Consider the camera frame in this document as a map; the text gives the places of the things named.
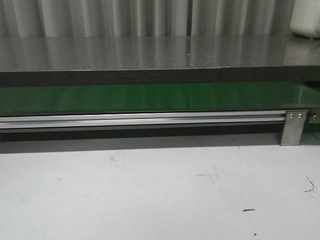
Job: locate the dark raised platform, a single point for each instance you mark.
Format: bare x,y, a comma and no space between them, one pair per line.
147,60

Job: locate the grey pleated curtain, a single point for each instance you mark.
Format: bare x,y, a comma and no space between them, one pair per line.
140,18

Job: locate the steel conveyor support bracket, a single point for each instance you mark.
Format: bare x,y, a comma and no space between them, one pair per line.
293,127

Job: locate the green conveyor belt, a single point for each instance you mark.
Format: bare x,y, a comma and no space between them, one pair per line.
95,99

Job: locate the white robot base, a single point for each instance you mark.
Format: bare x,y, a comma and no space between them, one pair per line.
305,18

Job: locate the small steel end bracket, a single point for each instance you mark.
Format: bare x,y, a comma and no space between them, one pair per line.
314,115

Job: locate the aluminium conveyor side rail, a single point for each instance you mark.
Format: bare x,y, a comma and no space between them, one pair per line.
155,118

